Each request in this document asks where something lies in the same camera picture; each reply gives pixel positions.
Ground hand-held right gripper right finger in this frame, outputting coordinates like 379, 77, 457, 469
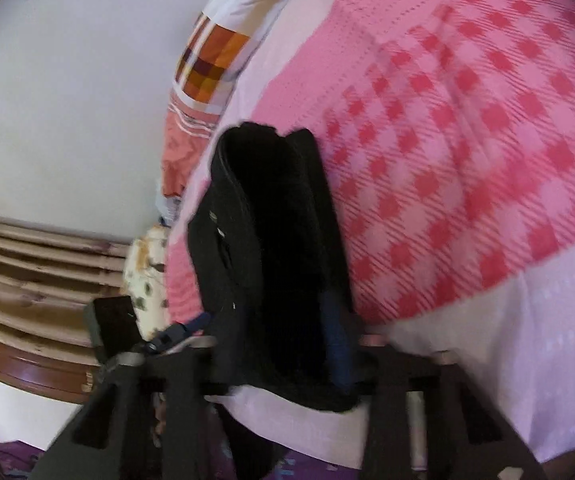
325, 296, 551, 480

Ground black pants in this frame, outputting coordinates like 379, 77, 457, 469
188, 121, 363, 413

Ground pink checked bed sheet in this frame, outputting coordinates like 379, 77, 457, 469
160, 0, 575, 471

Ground beige patterned curtain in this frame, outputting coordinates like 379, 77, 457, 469
0, 212, 131, 346

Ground orange plaid bolster pillow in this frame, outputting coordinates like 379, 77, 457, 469
155, 0, 318, 226

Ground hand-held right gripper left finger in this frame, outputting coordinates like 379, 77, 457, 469
32, 344, 229, 480

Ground floral pillow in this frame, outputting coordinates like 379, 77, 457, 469
122, 224, 171, 343

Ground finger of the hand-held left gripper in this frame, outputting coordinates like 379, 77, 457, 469
145, 311, 213, 356

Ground wooden bed frame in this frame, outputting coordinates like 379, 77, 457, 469
0, 327, 101, 403

